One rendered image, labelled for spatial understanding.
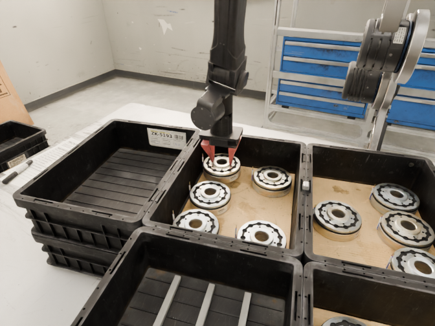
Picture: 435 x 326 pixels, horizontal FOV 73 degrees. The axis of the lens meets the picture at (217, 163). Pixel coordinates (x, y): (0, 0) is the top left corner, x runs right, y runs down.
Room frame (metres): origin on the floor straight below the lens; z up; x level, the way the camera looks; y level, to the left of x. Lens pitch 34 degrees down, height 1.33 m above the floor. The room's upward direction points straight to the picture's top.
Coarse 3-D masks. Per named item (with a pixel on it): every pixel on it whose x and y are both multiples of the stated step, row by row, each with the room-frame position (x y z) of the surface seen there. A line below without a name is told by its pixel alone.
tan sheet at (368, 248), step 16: (320, 192) 0.60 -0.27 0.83; (336, 192) 0.60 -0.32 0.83; (352, 192) 0.60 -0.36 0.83; (368, 192) 0.60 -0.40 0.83; (368, 208) 0.54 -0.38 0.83; (368, 224) 0.49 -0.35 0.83; (320, 240) 0.44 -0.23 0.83; (352, 240) 0.44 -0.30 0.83; (368, 240) 0.44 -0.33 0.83; (336, 256) 0.40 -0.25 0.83; (352, 256) 0.40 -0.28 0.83; (368, 256) 0.40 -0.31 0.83; (384, 256) 0.40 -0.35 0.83
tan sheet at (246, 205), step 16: (240, 176) 0.68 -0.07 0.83; (240, 192) 0.60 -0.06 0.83; (256, 192) 0.60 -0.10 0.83; (240, 208) 0.54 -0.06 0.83; (256, 208) 0.54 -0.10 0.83; (272, 208) 0.54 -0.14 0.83; (288, 208) 0.54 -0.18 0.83; (224, 224) 0.49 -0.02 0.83; (240, 224) 0.49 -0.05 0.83; (288, 224) 0.49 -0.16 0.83; (288, 240) 0.44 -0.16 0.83
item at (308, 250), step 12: (312, 144) 0.68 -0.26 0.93; (324, 144) 0.68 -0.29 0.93; (312, 156) 0.63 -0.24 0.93; (384, 156) 0.63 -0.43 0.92; (396, 156) 0.63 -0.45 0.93; (408, 156) 0.63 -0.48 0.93; (312, 168) 0.57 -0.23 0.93; (432, 168) 0.57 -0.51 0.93; (312, 180) 0.52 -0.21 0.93; (312, 192) 0.48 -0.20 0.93; (312, 204) 0.44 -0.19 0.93; (312, 216) 0.41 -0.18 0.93; (312, 228) 0.38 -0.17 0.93; (312, 240) 0.35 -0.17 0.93; (312, 252) 0.32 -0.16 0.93; (336, 264) 0.30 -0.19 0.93; (348, 264) 0.30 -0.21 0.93; (360, 264) 0.30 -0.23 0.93; (396, 276) 0.28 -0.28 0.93; (408, 276) 0.28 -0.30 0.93; (420, 276) 0.28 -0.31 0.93
